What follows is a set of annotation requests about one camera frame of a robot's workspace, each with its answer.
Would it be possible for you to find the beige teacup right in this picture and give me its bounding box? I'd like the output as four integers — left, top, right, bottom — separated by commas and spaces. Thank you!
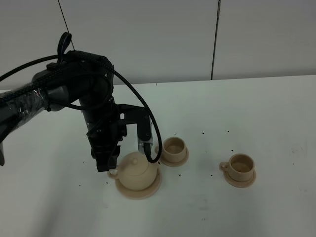
219, 154, 255, 182

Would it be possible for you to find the beige teapot saucer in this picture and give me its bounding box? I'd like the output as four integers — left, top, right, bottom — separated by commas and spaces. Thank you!
115, 169, 162, 200

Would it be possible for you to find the beige saucer right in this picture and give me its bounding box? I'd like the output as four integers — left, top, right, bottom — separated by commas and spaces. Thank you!
223, 171, 256, 188

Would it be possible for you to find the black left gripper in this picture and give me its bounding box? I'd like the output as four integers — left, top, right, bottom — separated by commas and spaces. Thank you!
87, 103, 127, 172

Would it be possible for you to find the beige teacup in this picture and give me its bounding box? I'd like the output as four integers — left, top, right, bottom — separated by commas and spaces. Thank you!
219, 154, 255, 182
159, 137, 187, 162

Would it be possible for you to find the beige teacup left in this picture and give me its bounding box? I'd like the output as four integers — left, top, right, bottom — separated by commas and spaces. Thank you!
159, 137, 187, 162

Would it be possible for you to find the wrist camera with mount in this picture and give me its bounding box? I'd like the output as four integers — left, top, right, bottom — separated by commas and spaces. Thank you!
118, 104, 153, 157

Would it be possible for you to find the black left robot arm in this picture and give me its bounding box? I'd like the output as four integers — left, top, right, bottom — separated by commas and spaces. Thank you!
0, 51, 124, 172

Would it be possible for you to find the beige teapot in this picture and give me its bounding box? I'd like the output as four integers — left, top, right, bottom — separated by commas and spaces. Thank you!
108, 152, 158, 191

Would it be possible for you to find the beige saucer left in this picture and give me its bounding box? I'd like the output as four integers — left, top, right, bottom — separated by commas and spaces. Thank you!
160, 149, 189, 167

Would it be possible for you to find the black braided cable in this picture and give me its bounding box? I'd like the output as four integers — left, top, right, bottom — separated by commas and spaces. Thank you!
0, 32, 162, 164

